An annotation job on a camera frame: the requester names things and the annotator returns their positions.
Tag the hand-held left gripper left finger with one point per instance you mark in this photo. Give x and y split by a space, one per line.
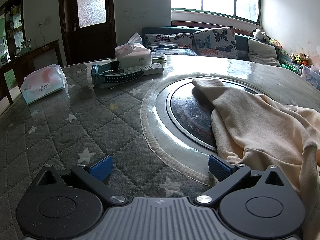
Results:
101 168

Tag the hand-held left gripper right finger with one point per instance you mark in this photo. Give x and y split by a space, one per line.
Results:
220 169

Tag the cream sweatshirt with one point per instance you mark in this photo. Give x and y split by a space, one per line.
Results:
262 127

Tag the round black inset cooktop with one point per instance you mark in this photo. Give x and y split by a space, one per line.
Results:
185 110

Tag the wrapped white tissue pack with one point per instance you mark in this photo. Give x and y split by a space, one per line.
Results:
42 85

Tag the white remote control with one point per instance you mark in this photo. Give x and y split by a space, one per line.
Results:
150 68

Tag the pink white tissue box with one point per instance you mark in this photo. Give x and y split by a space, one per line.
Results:
132 55

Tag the green bowl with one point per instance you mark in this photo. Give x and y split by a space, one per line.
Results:
290 67

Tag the grey cushion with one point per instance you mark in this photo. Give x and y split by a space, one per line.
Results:
262 51

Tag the large butterfly print pillow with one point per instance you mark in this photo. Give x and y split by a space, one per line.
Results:
215 42

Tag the blue sofa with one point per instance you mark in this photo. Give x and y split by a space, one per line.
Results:
242 43

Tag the dark wooden door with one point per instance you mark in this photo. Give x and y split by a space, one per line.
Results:
95 40

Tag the clear plastic storage box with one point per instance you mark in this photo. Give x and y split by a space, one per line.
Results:
311 76

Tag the dark wooden sideboard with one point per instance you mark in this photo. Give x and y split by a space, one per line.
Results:
37 52

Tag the brown plush toys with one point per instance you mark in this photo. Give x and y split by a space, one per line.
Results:
300 58

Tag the small plush toy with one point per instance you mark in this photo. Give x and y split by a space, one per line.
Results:
277 45

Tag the panda plush toy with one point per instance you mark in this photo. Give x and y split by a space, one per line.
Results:
258 33

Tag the dark wooden display cabinet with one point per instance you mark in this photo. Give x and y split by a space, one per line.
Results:
15 17

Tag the white wall socket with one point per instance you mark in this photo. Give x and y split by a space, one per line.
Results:
43 23

